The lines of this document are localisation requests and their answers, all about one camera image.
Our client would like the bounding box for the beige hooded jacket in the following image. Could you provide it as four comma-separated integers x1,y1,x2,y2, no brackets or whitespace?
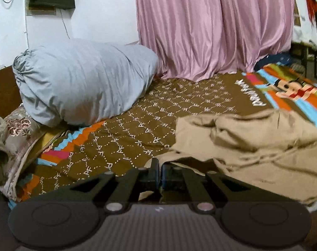
145,108,317,206

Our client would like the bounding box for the wooden desk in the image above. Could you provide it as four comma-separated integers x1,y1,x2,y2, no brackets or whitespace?
292,41,317,66

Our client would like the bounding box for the red hanging tassel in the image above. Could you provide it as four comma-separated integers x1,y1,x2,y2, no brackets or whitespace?
304,0,317,23

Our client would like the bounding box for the pink curtain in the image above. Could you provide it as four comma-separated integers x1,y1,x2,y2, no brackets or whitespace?
134,0,296,83

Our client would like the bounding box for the grey duvet bundle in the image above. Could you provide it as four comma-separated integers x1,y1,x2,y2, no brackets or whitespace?
13,39,160,127

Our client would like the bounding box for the thin wall cable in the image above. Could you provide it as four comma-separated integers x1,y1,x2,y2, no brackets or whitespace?
59,8,70,40

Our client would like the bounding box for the wooden headboard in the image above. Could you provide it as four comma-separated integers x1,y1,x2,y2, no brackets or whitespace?
0,65,23,117

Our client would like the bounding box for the floral pillow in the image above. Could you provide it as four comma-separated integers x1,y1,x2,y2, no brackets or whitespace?
0,104,68,202

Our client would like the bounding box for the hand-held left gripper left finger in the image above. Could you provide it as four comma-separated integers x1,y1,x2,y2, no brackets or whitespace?
61,158,160,214

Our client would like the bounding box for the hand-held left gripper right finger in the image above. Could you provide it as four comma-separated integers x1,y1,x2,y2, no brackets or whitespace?
161,162,256,214

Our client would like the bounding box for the dark blue bag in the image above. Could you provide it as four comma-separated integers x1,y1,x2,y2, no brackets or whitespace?
255,52,293,70

